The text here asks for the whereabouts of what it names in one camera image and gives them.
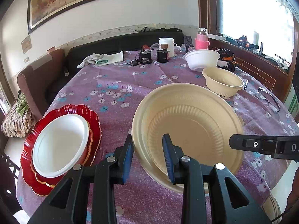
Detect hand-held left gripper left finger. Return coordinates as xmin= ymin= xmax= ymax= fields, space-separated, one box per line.
xmin=27 ymin=133 xmax=135 ymax=224

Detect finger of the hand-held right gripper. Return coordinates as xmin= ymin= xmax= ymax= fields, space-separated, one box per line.
xmin=229 ymin=134 xmax=277 ymax=155

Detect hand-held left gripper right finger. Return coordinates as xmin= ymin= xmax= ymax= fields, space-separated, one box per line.
xmin=162 ymin=133 xmax=272 ymax=224

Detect large beige paper plate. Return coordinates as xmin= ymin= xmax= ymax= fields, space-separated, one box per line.
xmin=131 ymin=83 xmax=245 ymax=194

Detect small white bowl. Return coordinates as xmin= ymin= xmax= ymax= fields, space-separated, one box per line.
xmin=32 ymin=114 xmax=90 ymax=178

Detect red glass plate gold rim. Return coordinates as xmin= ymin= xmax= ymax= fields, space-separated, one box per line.
xmin=20 ymin=104 xmax=102 ymax=196

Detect eyeglasses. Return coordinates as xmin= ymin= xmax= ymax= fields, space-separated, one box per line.
xmin=255 ymin=87 xmax=281 ymax=112

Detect cream ribbed bowl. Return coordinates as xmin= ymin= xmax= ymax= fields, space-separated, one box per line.
xmin=202 ymin=67 xmax=244 ymax=98

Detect purple floral tablecloth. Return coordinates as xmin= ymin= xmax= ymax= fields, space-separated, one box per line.
xmin=16 ymin=49 xmax=299 ymax=224

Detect large white bowl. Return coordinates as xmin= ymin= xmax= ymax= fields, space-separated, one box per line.
xmin=183 ymin=49 xmax=221 ymax=72

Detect black orange power tool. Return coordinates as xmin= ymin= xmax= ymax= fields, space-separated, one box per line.
xmin=225 ymin=35 xmax=260 ymax=49

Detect black cylindrical device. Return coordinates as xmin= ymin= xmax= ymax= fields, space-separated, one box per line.
xmin=138 ymin=50 xmax=153 ymax=65
xmin=156 ymin=49 xmax=169 ymax=63

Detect white cloth with green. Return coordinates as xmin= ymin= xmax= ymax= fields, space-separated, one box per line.
xmin=94 ymin=50 xmax=124 ymax=66

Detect white work gloves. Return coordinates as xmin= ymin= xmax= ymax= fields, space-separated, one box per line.
xmin=77 ymin=53 xmax=108 ymax=69

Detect white plastic jar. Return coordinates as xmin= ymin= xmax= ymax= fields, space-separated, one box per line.
xmin=159 ymin=38 xmax=175 ymax=58

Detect pink thermos bottle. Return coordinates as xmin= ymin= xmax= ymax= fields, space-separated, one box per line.
xmin=195 ymin=27 xmax=211 ymax=50

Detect black sofa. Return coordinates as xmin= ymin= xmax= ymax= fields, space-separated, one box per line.
xmin=45 ymin=29 xmax=185 ymax=98

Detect striped patterned bag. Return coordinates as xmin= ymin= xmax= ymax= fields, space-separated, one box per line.
xmin=1 ymin=91 xmax=35 ymax=138

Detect brown armchair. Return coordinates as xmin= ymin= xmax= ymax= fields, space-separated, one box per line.
xmin=17 ymin=49 xmax=67 ymax=119

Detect wall plate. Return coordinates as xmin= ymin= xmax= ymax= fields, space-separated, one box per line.
xmin=21 ymin=35 xmax=32 ymax=54

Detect framed wall painting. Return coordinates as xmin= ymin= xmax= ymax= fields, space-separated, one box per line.
xmin=27 ymin=0 xmax=127 ymax=35

